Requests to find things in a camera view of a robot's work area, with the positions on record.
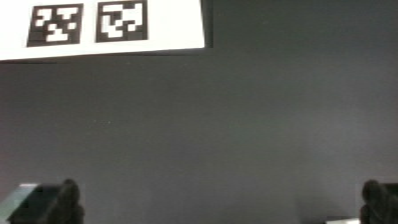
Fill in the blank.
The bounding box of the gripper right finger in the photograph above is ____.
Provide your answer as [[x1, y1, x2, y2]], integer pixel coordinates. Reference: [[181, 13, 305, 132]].
[[358, 180, 398, 224]]

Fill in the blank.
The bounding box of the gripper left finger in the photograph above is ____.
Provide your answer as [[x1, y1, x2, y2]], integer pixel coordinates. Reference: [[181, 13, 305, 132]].
[[3, 179, 85, 224]]

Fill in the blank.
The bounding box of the white marker base plate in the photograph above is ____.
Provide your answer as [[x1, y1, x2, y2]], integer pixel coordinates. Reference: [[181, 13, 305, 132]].
[[0, 0, 204, 61]]

